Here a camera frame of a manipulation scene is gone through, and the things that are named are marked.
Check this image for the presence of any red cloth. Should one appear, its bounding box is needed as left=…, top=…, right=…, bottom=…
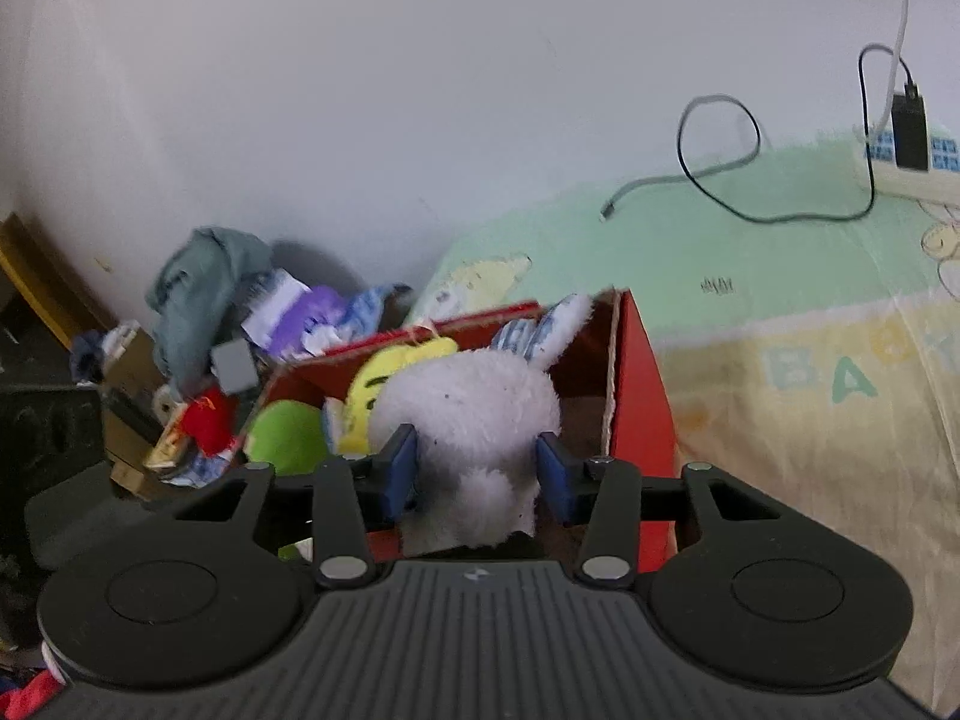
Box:
left=0, top=656, right=65, bottom=720

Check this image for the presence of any black charger plug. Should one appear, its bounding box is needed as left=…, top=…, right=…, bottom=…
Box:
left=891, top=86, right=931, bottom=172

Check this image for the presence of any brown cardboard box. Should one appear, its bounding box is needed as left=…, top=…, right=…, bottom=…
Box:
left=101, top=322, right=178, bottom=500

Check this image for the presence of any white plush toy blue bow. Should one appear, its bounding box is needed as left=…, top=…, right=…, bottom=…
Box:
left=371, top=292, right=595, bottom=554

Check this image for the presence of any black box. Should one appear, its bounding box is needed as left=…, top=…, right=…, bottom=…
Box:
left=0, top=381, right=107, bottom=578

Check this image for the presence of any blue white packet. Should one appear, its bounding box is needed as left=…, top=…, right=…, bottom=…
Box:
left=330, top=282, right=413, bottom=347

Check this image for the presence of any blue cloth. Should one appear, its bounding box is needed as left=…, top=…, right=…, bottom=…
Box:
left=70, top=330, right=107, bottom=385

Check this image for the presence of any white power cable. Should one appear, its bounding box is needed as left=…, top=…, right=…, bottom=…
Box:
left=870, top=0, right=913, bottom=140

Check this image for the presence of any white power strip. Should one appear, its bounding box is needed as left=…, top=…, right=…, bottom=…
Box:
left=855, top=127, right=960, bottom=200

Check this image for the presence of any red cardboard box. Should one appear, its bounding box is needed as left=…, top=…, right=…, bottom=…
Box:
left=240, top=289, right=680, bottom=563

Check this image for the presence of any yellow-brown board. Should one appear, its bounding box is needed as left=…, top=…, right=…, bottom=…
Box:
left=0, top=211, right=118, bottom=350

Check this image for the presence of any black charging cable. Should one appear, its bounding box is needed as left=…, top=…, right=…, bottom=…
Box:
left=602, top=45, right=920, bottom=225

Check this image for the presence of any green plush toy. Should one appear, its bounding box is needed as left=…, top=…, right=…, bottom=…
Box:
left=244, top=399, right=336, bottom=478

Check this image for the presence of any small grey box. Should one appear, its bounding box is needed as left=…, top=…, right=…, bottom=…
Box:
left=210, top=339, right=260, bottom=395

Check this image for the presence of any grey-green cloth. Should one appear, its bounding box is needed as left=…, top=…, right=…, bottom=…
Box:
left=146, top=226, right=275, bottom=392

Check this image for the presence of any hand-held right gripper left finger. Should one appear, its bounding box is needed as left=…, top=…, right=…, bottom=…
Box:
left=176, top=424, right=419, bottom=590

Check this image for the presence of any colourful printed packet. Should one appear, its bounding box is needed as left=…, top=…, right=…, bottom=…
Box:
left=146, top=420, right=248, bottom=490

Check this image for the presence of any small red item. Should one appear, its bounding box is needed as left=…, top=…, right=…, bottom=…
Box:
left=184, top=388, right=238, bottom=458

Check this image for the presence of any yellow tiger plush toy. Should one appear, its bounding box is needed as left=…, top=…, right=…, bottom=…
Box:
left=322, top=336, right=460, bottom=460

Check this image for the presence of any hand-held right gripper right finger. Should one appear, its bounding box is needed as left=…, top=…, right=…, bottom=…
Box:
left=534, top=431, right=785, bottom=590

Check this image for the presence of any purple packet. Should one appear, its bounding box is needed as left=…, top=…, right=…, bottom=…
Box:
left=266, top=285, right=347, bottom=358

